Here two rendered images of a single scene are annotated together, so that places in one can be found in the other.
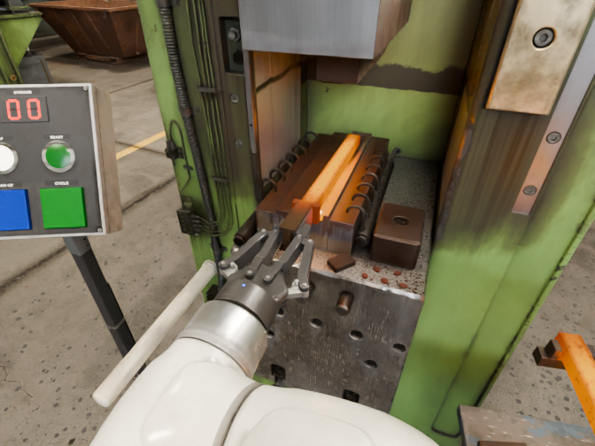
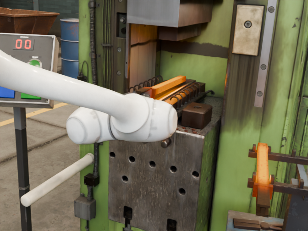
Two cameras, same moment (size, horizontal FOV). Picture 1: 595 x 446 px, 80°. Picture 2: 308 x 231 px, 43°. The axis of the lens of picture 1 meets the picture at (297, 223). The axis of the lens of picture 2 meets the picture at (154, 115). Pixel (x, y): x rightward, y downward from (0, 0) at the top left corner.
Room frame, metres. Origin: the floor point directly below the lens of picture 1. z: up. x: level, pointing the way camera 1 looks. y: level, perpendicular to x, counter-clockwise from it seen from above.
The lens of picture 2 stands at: (-0.86, -0.09, 1.39)
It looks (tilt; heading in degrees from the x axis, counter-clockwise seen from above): 18 degrees down; 2
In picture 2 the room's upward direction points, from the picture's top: 3 degrees clockwise
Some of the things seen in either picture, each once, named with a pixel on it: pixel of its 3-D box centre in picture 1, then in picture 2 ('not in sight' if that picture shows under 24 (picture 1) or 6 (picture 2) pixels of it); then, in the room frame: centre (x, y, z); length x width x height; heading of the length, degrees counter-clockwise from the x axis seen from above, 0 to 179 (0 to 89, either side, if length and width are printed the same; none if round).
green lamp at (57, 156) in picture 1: (58, 156); (34, 65); (0.60, 0.44, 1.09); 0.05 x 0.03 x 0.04; 70
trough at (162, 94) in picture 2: (343, 167); (174, 89); (0.74, -0.11, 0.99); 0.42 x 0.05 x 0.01; 160
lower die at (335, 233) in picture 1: (331, 179); (168, 96); (0.75, -0.08, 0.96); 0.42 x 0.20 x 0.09; 160
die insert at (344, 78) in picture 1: (357, 48); (181, 29); (0.78, -0.12, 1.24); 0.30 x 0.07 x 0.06; 160
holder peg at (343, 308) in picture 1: (343, 303); (165, 143); (0.44, -0.09, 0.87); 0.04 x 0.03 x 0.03; 160
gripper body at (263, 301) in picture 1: (253, 295); not in sight; (0.31, 0.06, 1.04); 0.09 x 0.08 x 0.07; 160
